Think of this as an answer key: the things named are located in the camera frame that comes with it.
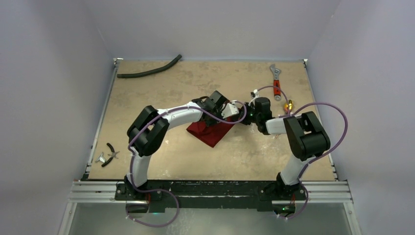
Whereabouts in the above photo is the dark red cloth napkin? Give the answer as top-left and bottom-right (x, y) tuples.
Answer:
(186, 115), (238, 147)

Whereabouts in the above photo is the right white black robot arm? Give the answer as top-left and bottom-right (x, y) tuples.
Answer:
(242, 97), (331, 199)

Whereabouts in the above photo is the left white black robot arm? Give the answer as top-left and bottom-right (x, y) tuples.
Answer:
(127, 91), (232, 200)

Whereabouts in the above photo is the black foam tube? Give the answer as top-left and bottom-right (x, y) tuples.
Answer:
(117, 54), (183, 79)

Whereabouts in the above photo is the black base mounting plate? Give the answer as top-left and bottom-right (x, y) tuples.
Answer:
(115, 180), (306, 213)

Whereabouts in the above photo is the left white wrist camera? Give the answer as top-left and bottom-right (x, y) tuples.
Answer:
(221, 102), (239, 119)

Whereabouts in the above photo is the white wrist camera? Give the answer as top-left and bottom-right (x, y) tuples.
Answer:
(248, 89), (260, 106)
(221, 102), (239, 119)

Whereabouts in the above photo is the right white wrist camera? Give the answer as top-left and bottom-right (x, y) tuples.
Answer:
(248, 89), (260, 106)

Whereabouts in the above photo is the adjustable wrench red handle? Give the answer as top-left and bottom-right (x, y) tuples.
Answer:
(270, 64), (281, 101)

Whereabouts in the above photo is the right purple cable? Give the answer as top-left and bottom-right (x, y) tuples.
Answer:
(253, 85), (349, 221)

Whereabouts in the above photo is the purple cable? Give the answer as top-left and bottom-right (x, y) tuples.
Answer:
(253, 85), (349, 221)
(125, 100), (248, 228)

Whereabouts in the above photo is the aluminium rail frame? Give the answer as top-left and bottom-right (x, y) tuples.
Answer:
(59, 59), (361, 235)

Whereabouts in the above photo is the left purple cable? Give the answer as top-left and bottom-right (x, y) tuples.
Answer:
(125, 100), (248, 228)

